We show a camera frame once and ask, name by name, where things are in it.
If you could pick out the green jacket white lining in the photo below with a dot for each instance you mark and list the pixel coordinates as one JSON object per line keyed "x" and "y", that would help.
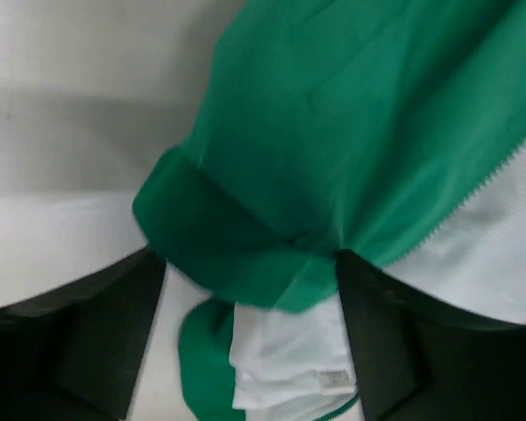
{"x": 393, "y": 129}

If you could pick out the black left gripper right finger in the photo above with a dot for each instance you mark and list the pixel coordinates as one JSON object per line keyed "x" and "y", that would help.
{"x": 419, "y": 358}

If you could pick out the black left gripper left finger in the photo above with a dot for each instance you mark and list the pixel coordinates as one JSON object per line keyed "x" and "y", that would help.
{"x": 75, "y": 352}

